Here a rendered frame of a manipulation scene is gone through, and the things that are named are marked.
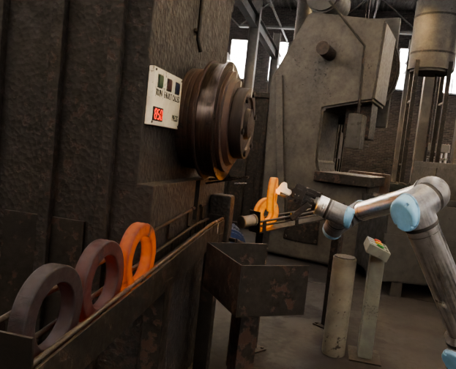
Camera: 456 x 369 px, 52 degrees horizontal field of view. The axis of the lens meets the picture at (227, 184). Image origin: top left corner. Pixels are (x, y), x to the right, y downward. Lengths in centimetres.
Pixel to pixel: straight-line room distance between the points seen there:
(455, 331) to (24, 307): 147
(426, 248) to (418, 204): 16
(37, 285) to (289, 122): 392
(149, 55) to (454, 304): 132
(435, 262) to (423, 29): 919
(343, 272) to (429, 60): 838
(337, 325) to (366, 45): 274
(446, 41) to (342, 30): 622
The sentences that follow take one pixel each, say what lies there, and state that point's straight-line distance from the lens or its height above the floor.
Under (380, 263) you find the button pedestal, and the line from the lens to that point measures 253.
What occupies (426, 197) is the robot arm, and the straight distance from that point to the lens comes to 171.
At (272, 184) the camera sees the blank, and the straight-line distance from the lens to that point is 206.
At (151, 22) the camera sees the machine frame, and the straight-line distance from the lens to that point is 153.
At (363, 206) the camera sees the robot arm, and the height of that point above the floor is 82.
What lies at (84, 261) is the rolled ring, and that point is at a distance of 103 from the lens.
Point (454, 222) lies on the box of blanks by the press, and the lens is 403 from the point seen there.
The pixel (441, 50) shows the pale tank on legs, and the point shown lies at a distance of 1061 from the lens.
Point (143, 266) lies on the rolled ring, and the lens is 131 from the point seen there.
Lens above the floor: 101
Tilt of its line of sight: 4 degrees down
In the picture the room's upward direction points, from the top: 6 degrees clockwise
